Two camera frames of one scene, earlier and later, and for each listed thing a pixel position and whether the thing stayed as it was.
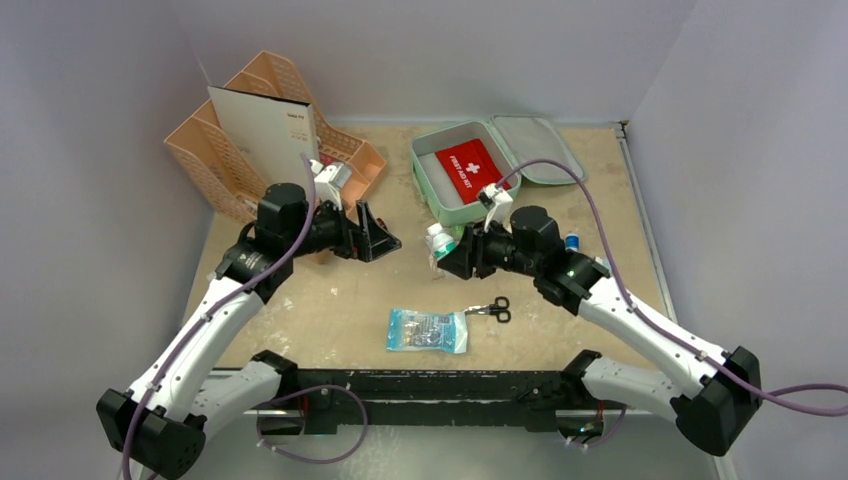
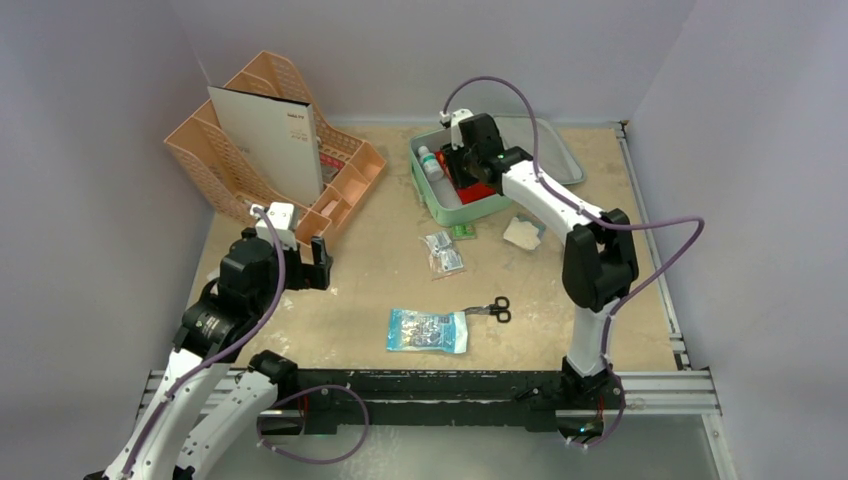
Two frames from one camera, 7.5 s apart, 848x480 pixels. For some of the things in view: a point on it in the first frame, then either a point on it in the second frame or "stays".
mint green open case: (530, 150) stays
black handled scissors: (498, 308) stays
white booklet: (273, 136) stays
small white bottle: (442, 245) to (431, 167)
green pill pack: (457, 231) stays
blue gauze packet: (415, 330) stays
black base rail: (514, 399) stays
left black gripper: (363, 241) to (309, 275)
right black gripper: (474, 250) to (460, 168)
